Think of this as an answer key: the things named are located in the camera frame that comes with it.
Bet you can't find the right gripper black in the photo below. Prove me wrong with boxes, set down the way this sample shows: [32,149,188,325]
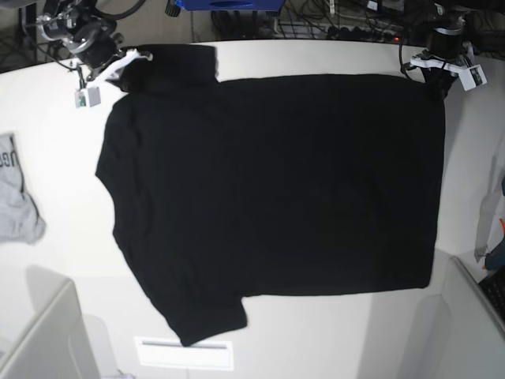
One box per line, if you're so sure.
[73,21,119,75]

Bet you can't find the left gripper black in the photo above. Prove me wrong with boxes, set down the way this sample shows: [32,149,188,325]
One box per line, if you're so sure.
[424,29,462,99]

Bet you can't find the black T-shirt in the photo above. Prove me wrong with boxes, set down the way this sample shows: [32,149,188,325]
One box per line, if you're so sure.
[96,45,446,347]

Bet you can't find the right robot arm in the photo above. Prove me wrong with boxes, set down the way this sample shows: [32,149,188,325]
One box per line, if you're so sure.
[22,1,125,76]

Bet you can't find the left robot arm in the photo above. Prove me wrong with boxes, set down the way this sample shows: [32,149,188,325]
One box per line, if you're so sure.
[423,1,479,99]

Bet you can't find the grey T-shirt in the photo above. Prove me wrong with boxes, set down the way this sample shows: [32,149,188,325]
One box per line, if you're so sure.
[1,133,46,244]

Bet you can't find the black power strip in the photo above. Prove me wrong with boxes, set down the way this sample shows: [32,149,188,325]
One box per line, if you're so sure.
[325,26,400,43]

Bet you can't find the blue box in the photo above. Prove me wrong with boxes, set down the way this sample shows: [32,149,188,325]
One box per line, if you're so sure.
[175,0,285,11]

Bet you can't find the beige partition panel right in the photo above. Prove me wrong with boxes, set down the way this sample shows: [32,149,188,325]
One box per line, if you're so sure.
[439,257,504,378]

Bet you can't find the beige partition panel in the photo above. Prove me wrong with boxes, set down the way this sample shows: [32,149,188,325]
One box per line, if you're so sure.
[1,280,100,378]
[439,257,504,378]

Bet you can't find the beige partition panel left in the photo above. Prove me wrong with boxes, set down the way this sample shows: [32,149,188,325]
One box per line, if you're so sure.
[1,280,100,378]

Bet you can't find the white table slot plate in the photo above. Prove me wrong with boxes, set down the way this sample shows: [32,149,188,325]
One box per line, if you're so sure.
[134,336,234,371]

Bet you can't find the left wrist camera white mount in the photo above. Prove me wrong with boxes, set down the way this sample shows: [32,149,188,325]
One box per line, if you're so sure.
[410,47,488,92]

